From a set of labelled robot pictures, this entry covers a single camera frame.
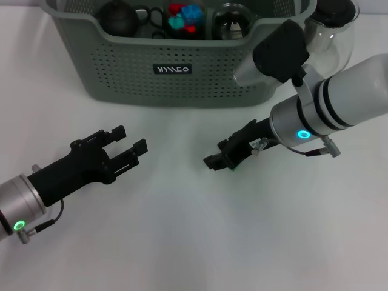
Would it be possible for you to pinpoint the silver left cable plug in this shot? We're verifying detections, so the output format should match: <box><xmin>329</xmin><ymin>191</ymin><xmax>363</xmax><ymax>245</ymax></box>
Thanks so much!
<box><xmin>17</xmin><ymin>229</ymin><xmax>36</xmax><ymax>244</ymax></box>

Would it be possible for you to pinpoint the grey-green perforated storage bin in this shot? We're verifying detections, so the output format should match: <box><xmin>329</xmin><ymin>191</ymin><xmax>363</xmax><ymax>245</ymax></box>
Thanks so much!
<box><xmin>45</xmin><ymin>0</ymin><xmax>318</xmax><ymax>109</ymax></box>

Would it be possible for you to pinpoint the silver right cable plug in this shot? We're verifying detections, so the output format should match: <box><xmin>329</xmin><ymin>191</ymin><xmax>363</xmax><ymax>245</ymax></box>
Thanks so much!
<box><xmin>321</xmin><ymin>135</ymin><xmax>342</xmax><ymax>158</ymax></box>

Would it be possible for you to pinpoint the teal square toy plate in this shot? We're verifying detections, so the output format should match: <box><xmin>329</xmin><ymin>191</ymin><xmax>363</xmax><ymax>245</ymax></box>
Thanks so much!
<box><xmin>168</xmin><ymin>16</ymin><xmax>186</xmax><ymax>31</ymax></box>

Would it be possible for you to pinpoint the dark clay teapot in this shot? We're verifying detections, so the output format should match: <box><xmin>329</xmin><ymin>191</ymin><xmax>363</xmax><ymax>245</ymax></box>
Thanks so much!
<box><xmin>97</xmin><ymin>0</ymin><xmax>142</xmax><ymax>37</ymax></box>

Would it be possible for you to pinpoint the thin black left wrist cable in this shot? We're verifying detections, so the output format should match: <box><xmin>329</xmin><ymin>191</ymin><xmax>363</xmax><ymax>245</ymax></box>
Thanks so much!
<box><xmin>35</xmin><ymin>199</ymin><xmax>65</xmax><ymax>233</ymax></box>

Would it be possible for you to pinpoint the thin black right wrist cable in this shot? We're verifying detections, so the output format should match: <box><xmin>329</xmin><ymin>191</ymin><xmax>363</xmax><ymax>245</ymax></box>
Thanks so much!
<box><xmin>286</xmin><ymin>144</ymin><xmax>324</xmax><ymax>158</ymax></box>

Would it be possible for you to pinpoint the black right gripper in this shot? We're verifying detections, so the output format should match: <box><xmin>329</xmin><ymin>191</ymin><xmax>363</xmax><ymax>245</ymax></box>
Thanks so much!
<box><xmin>203</xmin><ymin>118</ymin><xmax>278</xmax><ymax>172</ymax></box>

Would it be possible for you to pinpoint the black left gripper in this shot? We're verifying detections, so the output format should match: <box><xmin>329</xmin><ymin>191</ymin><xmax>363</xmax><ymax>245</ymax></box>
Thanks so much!
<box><xmin>27</xmin><ymin>125</ymin><xmax>149</xmax><ymax>207</ymax></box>

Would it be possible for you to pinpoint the silver cable plug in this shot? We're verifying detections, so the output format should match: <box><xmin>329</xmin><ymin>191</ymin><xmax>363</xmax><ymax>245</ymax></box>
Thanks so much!
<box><xmin>321</xmin><ymin>135</ymin><xmax>342</xmax><ymax>158</ymax></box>
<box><xmin>17</xmin><ymin>229</ymin><xmax>36</xmax><ymax>244</ymax></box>

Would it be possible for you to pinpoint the blue square toy plate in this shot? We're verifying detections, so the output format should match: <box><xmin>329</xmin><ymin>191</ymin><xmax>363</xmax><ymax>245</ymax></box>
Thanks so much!
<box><xmin>181</xmin><ymin>2</ymin><xmax>203</xmax><ymax>22</ymax></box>

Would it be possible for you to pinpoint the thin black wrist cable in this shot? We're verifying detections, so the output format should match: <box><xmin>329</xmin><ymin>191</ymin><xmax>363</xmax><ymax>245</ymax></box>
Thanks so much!
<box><xmin>286</xmin><ymin>144</ymin><xmax>324</xmax><ymax>158</ymax></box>
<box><xmin>35</xmin><ymin>199</ymin><xmax>65</xmax><ymax>233</ymax></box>

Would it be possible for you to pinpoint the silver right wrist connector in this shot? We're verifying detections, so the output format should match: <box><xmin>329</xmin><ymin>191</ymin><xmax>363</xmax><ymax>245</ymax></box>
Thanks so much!
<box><xmin>252</xmin><ymin>136</ymin><xmax>270</xmax><ymax>157</ymax></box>

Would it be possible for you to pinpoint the glass carafe with black lid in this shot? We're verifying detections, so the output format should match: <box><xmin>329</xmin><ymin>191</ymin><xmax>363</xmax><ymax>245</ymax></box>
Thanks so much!
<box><xmin>303</xmin><ymin>0</ymin><xmax>360</xmax><ymax>78</ymax></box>

